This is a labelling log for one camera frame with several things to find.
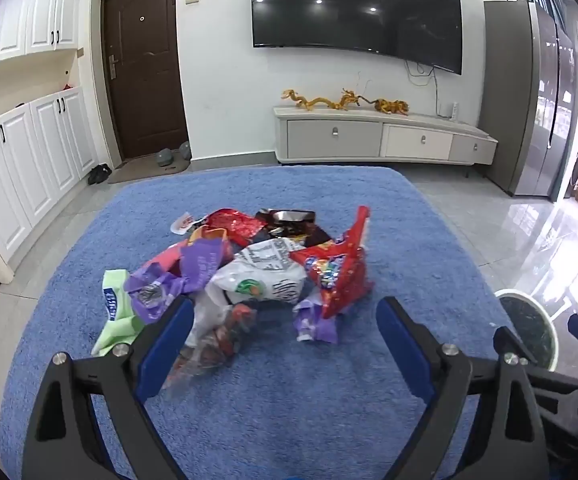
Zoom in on blue fluffy rug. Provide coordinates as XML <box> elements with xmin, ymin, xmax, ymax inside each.
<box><xmin>0</xmin><ymin>166</ymin><xmax>535</xmax><ymax>480</ymax></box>

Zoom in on white printed plastic bag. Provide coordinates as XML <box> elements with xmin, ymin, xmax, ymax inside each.
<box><xmin>189</xmin><ymin>237</ymin><xmax>311</xmax><ymax>347</ymax></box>

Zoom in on small white red wrapper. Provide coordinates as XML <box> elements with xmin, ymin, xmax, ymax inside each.
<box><xmin>170</xmin><ymin>212</ymin><xmax>208</xmax><ymax>235</ymax></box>

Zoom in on brown doormat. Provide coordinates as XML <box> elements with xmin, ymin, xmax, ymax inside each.
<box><xmin>107</xmin><ymin>157</ymin><xmax>193</xmax><ymax>185</ymax></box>

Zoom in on light green wrapper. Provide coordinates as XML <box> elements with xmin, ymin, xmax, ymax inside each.
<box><xmin>91</xmin><ymin>269</ymin><xmax>148</xmax><ymax>357</ymax></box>

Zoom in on red candy bag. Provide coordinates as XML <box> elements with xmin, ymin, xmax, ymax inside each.
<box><xmin>289</xmin><ymin>205</ymin><xmax>375</xmax><ymax>320</ymax></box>

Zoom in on black wall television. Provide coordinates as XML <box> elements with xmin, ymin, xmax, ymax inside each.
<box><xmin>250</xmin><ymin>0</ymin><xmax>463</xmax><ymax>76</ymax></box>

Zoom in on small purple wrapper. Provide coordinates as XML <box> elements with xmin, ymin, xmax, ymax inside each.
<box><xmin>291</xmin><ymin>297</ymin><xmax>343</xmax><ymax>345</ymax></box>

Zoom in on dark brown entrance door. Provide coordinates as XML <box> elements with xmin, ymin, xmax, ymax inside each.
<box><xmin>100</xmin><ymin>0</ymin><xmax>190</xmax><ymax>163</ymax></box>

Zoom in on grey refrigerator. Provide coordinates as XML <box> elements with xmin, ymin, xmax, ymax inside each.
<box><xmin>514</xmin><ymin>2</ymin><xmax>578</xmax><ymax>204</ymax></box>

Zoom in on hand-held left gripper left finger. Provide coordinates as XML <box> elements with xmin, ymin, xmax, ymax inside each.
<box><xmin>21</xmin><ymin>296</ymin><xmax>196</xmax><ymax>480</ymax></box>

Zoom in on grey tall cabinet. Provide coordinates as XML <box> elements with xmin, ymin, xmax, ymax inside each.
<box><xmin>478</xmin><ymin>0</ymin><xmax>541</xmax><ymax>197</ymax></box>

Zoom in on large purple wrapper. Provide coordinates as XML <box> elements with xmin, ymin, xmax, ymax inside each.
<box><xmin>123</xmin><ymin>237</ymin><xmax>231</xmax><ymax>325</ymax></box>

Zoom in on red foil wrapper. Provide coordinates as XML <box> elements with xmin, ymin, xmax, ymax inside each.
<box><xmin>204</xmin><ymin>209</ymin><xmax>270</xmax><ymax>249</ymax></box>

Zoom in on black shoes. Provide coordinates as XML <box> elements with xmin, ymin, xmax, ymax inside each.
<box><xmin>87</xmin><ymin>163</ymin><xmax>114</xmax><ymax>186</ymax></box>

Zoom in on black silver wrapper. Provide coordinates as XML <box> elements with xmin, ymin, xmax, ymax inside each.
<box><xmin>256</xmin><ymin>207</ymin><xmax>333</xmax><ymax>249</ymax></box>

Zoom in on white grey television console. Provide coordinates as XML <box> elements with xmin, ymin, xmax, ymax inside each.
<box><xmin>273</xmin><ymin>105</ymin><xmax>499</xmax><ymax>167</ymax></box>

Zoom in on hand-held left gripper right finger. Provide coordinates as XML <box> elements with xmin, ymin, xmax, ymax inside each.
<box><xmin>375</xmin><ymin>296</ymin><xmax>551</xmax><ymax>480</ymax></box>

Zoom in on white round trash bin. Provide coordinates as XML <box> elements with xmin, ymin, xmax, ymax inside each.
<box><xmin>494</xmin><ymin>290</ymin><xmax>561</xmax><ymax>373</ymax></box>

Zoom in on gold dragon ornament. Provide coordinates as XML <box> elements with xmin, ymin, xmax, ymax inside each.
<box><xmin>373</xmin><ymin>98</ymin><xmax>410</xmax><ymax>116</ymax></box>
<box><xmin>282</xmin><ymin>89</ymin><xmax>341</xmax><ymax>111</ymax></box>
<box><xmin>338</xmin><ymin>87</ymin><xmax>373</xmax><ymax>110</ymax></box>

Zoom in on thin television cable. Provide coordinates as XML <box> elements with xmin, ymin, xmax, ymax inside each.
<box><xmin>405</xmin><ymin>59</ymin><xmax>443</xmax><ymax>118</ymax></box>

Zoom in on clear plastic wrapper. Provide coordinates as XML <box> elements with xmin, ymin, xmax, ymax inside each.
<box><xmin>161</xmin><ymin>305</ymin><xmax>260</xmax><ymax>394</ymax></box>

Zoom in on white base cabinets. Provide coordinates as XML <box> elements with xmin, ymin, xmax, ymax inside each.
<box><xmin>0</xmin><ymin>86</ymin><xmax>99</xmax><ymax>268</ymax></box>

